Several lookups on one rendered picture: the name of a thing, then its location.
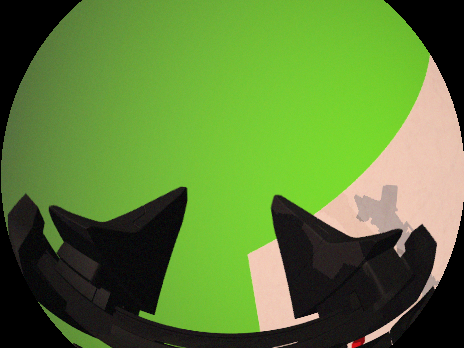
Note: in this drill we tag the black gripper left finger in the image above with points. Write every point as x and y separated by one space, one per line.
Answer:
134 248

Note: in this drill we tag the red cube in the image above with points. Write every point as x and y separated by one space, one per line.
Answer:
358 343

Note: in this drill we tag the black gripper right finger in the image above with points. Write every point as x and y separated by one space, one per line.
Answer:
319 259

